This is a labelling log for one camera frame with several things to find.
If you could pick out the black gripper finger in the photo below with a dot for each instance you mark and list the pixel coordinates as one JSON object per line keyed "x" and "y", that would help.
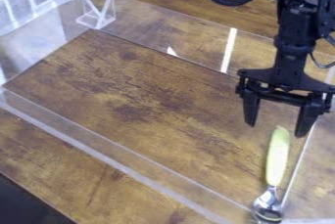
{"x": 308, "y": 114}
{"x": 251, "y": 107}

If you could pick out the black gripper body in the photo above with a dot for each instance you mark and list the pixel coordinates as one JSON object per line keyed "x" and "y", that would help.
{"x": 290, "y": 88}

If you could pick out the clear acrylic enclosure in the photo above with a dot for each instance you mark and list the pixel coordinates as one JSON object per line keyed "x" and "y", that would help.
{"x": 139, "y": 92}

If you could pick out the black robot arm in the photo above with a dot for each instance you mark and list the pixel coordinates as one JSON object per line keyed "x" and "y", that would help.
{"x": 306, "y": 21}

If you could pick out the clear acrylic corner bracket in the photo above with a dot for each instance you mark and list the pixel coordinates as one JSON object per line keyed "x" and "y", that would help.
{"x": 97, "y": 18}

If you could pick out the green handled metal spoon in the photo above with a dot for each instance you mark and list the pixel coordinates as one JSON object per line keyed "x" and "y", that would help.
{"x": 267, "y": 209}

